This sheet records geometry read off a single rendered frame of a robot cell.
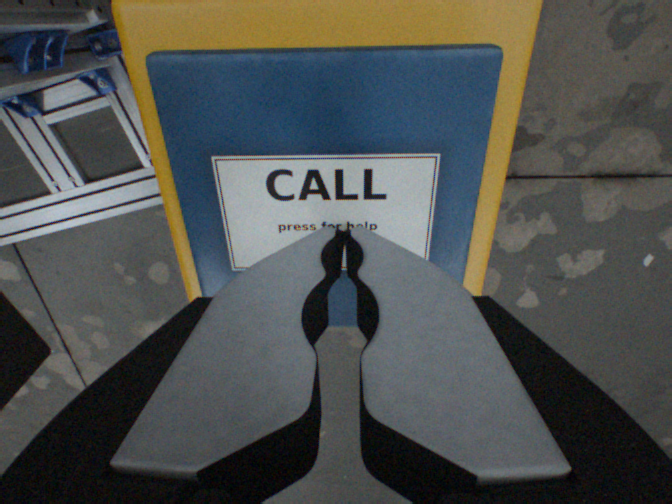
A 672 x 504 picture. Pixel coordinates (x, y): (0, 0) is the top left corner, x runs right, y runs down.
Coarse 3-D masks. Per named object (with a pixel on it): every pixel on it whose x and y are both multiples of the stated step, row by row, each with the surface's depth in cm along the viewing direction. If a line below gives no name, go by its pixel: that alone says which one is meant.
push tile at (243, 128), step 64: (192, 64) 11; (256, 64) 11; (320, 64) 11; (384, 64) 11; (448, 64) 11; (192, 128) 12; (256, 128) 12; (320, 128) 12; (384, 128) 12; (448, 128) 12; (192, 192) 13; (256, 192) 13; (320, 192) 13; (384, 192) 13; (448, 192) 13; (192, 256) 14; (256, 256) 14; (448, 256) 14
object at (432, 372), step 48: (384, 240) 11; (384, 288) 9; (432, 288) 9; (384, 336) 7; (432, 336) 7; (480, 336) 7; (384, 384) 6; (432, 384) 6; (480, 384) 6; (384, 432) 6; (432, 432) 6; (480, 432) 6; (528, 432) 6; (384, 480) 6; (432, 480) 6; (480, 480) 5; (528, 480) 5
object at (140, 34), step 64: (128, 0) 12; (192, 0) 12; (256, 0) 12; (320, 0) 12; (384, 0) 11; (448, 0) 11; (512, 0) 11; (128, 64) 13; (512, 64) 12; (512, 128) 13
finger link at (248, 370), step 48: (336, 240) 11; (240, 288) 9; (288, 288) 9; (192, 336) 8; (240, 336) 8; (288, 336) 8; (192, 384) 7; (240, 384) 7; (288, 384) 7; (144, 432) 6; (192, 432) 6; (240, 432) 6; (288, 432) 6; (192, 480) 5; (240, 480) 6; (288, 480) 6
